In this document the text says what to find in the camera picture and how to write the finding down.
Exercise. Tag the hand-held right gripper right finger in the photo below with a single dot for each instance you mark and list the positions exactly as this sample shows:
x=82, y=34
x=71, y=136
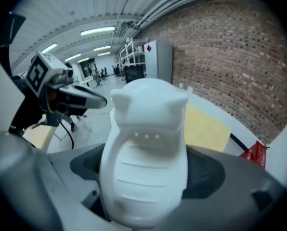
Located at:
x=218, y=177

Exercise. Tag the grey metal cabinet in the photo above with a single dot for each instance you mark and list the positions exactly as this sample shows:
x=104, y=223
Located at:
x=158, y=64

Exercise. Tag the large light wooden table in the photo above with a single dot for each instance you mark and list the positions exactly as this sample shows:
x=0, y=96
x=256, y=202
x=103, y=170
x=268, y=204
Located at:
x=35, y=137

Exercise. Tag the red diamond sticker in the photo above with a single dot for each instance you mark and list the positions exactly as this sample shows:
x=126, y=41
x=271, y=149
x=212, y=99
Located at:
x=149, y=48

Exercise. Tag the person's left forearm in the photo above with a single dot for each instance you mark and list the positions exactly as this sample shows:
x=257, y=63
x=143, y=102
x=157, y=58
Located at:
x=25, y=109

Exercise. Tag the red box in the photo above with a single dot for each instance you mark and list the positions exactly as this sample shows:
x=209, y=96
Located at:
x=254, y=154

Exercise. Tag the yellow sheet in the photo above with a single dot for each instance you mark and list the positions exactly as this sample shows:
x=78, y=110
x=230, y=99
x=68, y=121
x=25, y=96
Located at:
x=206, y=129

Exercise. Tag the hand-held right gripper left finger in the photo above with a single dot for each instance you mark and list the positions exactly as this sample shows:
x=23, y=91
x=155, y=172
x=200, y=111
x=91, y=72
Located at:
x=85, y=162

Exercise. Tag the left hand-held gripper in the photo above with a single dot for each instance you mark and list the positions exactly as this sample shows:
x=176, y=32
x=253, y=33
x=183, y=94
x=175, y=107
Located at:
x=37, y=73

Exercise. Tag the white ceiling pipe bundle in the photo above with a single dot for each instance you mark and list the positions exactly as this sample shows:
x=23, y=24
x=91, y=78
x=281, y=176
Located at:
x=153, y=13

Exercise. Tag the long ceiling light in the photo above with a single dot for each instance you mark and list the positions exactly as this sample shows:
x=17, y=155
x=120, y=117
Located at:
x=49, y=48
x=73, y=57
x=102, y=48
x=97, y=31

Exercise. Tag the white shelving unit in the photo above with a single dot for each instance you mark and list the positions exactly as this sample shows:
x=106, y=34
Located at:
x=132, y=54

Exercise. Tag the white plastic figurine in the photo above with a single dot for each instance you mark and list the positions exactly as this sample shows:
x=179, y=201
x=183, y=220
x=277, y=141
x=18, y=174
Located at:
x=143, y=153

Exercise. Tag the ceiling air vent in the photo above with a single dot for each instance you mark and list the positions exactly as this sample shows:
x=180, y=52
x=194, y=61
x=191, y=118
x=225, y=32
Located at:
x=124, y=29

